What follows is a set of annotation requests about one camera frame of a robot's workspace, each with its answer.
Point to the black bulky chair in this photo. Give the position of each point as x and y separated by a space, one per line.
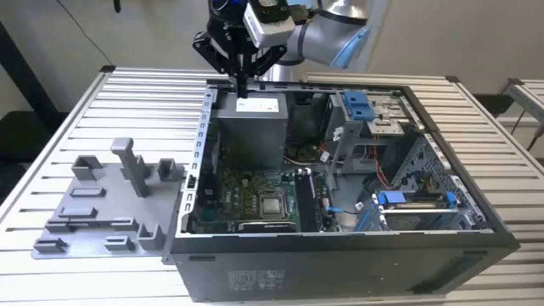
22 143

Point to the black open PC case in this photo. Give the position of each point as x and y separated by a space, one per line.
298 271

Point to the green motherboard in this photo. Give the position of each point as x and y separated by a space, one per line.
242 191

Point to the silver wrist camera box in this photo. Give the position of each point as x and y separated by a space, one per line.
272 35

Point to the blue drive bay latch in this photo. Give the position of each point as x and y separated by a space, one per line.
356 105

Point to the silver CPU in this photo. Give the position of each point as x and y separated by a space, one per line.
272 205

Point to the black chair back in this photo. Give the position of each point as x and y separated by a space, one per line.
492 105

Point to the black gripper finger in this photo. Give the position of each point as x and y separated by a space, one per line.
212 51
268 59

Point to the installed black RAM stick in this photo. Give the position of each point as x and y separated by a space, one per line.
314 204

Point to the black camera module with label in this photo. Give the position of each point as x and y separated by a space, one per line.
272 11

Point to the grey parts rack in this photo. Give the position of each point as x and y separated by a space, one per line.
106 204

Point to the grey power supply unit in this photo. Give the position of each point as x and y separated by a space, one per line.
251 134

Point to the hard disk in blue carrier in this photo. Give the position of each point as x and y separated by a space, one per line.
392 197

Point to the black slanted post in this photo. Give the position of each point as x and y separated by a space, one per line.
26 73

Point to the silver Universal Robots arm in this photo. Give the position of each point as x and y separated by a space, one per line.
327 32

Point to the black table corner cap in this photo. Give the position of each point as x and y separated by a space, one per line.
452 78
108 68

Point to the aluminium frame side table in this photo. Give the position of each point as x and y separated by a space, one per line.
523 92

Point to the black graphics card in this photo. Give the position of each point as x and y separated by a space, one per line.
268 227

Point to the RAM stick with white label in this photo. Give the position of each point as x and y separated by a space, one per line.
95 222

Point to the grey metal drive cage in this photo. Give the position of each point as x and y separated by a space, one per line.
383 127

